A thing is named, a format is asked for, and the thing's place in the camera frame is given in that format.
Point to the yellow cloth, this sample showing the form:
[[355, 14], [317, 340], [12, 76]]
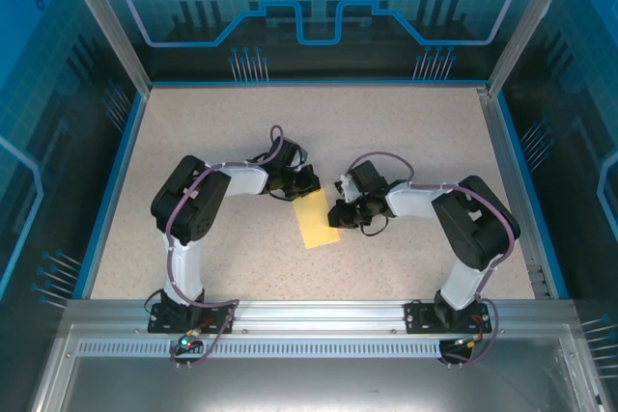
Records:
[[316, 224]]

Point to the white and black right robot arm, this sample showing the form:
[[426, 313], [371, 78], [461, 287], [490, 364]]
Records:
[[458, 282]]

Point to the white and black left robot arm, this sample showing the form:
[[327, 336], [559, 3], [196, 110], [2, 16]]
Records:
[[193, 257]]

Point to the blue table edge strip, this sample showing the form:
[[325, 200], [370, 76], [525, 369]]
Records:
[[536, 200], [111, 200]]

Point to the silver metal front tray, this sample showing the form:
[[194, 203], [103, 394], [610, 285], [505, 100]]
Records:
[[309, 385]]

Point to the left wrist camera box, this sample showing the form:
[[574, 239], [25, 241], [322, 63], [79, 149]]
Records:
[[304, 156]]

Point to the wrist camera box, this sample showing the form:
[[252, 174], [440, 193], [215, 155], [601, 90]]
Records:
[[345, 185], [304, 156]]

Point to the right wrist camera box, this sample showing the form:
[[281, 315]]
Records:
[[345, 185]]

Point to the aluminium mounting rail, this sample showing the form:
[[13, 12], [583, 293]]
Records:
[[318, 315]]

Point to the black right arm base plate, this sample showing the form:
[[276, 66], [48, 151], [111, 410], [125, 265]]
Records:
[[416, 319]]

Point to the aluminium side rail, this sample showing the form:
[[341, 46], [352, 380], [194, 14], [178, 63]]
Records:
[[512, 190]]

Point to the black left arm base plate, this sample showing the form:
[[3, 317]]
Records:
[[157, 324]]

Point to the aluminium frame post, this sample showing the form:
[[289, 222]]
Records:
[[103, 21], [531, 21]]

